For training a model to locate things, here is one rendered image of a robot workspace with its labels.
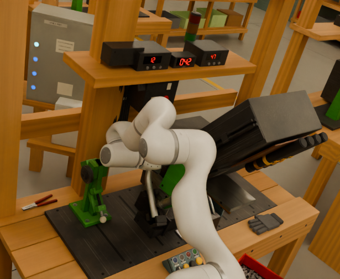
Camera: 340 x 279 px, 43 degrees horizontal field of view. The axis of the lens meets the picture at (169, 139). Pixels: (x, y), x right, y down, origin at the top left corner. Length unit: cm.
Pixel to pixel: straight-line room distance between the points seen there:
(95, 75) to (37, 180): 207
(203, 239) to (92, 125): 85
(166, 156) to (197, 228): 21
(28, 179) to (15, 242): 179
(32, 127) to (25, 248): 47
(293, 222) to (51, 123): 126
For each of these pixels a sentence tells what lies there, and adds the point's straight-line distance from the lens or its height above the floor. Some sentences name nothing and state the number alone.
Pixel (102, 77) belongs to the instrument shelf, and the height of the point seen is 154.
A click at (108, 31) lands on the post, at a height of 167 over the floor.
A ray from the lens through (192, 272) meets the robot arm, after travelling 112.
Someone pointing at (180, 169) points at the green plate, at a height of 120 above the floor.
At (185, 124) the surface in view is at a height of 124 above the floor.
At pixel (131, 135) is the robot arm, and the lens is 142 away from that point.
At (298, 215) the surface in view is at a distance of 233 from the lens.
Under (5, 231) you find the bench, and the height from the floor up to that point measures 88.
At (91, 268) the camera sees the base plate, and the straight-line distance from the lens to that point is 170.
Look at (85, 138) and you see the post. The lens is 186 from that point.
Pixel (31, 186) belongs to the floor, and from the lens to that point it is 348.
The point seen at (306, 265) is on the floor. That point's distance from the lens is 353.
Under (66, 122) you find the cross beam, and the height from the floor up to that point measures 124.
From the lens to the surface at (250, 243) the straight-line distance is 202.
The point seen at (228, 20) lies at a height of 37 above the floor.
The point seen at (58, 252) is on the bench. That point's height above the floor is 88.
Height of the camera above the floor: 216
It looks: 29 degrees down
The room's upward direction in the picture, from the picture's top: 15 degrees clockwise
